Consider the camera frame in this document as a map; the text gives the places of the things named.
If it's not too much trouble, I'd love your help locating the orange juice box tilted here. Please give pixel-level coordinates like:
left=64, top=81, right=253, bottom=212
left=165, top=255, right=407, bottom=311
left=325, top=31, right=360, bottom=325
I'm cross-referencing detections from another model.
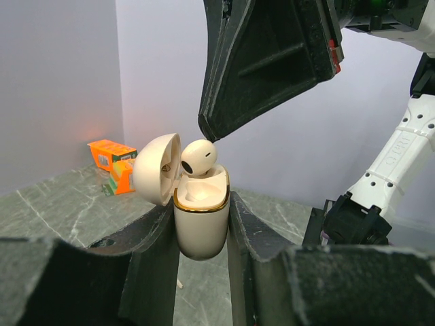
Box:
left=102, top=159, right=135, bottom=196

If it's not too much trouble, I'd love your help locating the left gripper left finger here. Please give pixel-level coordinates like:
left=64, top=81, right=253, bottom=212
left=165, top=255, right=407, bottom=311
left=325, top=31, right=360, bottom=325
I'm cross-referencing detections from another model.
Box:
left=1, top=204, right=179, bottom=325

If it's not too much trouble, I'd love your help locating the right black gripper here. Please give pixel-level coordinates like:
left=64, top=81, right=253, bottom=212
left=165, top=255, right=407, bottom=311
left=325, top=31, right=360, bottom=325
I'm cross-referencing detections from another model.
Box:
left=215, top=1, right=428, bottom=139

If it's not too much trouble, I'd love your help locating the beige earbud charging case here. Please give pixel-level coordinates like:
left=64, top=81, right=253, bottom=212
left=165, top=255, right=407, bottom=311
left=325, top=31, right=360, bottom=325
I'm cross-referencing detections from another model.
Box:
left=133, top=133, right=230, bottom=261

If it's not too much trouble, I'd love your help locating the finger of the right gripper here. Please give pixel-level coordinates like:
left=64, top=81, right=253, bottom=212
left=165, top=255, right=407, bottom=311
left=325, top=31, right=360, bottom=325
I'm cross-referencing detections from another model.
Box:
left=198, top=1, right=254, bottom=139

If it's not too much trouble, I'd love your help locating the orange juice box far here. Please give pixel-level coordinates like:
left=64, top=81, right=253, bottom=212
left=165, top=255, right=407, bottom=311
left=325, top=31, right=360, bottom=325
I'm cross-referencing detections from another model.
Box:
left=88, top=139, right=137, bottom=171

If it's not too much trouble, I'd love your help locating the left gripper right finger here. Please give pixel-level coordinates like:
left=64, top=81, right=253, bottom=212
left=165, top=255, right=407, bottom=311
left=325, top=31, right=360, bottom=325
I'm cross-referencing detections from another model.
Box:
left=227, top=192, right=434, bottom=325

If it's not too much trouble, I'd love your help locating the beige earbud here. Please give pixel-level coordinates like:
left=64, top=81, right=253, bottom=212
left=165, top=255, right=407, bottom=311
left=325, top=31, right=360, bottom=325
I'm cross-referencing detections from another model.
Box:
left=181, top=139, right=218, bottom=177

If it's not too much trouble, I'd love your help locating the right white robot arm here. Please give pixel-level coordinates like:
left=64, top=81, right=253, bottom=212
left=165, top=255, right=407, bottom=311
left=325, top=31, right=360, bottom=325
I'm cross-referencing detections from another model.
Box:
left=198, top=1, right=434, bottom=245

